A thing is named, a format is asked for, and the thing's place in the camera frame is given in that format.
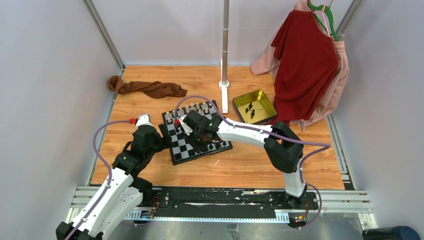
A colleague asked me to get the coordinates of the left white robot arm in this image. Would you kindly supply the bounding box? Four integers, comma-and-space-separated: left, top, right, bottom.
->
55, 120, 166, 240

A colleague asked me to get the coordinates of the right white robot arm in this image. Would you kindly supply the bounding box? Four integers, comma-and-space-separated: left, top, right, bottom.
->
176, 110, 307, 209

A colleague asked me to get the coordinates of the black white chessboard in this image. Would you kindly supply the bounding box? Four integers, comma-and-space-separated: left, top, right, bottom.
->
161, 101, 233, 165

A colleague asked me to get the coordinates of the brown cloth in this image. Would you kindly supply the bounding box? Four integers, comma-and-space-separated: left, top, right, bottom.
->
107, 75, 188, 99

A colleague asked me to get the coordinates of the metal pole with base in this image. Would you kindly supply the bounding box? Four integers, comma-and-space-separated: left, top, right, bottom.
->
219, 0, 230, 114

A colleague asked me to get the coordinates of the gold metal tin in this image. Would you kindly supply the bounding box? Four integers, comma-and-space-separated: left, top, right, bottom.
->
232, 89, 277, 125

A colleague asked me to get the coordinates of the pink garment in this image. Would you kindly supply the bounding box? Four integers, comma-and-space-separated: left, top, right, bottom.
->
250, 0, 350, 131

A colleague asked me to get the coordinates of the red shirt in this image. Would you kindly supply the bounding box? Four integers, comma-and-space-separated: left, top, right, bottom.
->
271, 10, 339, 123

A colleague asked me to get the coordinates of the green hanger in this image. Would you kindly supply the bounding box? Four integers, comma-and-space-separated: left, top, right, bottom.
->
307, 0, 340, 42

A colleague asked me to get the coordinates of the dark blue object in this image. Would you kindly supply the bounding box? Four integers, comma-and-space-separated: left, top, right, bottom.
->
362, 226, 421, 240

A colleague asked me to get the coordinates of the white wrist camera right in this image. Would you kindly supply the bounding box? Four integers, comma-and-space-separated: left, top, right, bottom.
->
179, 115, 193, 136

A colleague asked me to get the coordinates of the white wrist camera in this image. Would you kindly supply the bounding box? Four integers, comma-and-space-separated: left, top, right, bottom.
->
135, 113, 154, 131
179, 115, 193, 136

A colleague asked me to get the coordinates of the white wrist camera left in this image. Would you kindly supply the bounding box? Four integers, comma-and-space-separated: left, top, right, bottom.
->
135, 113, 154, 131

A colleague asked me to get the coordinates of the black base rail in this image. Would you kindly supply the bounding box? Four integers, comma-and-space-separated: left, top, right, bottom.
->
142, 187, 319, 219

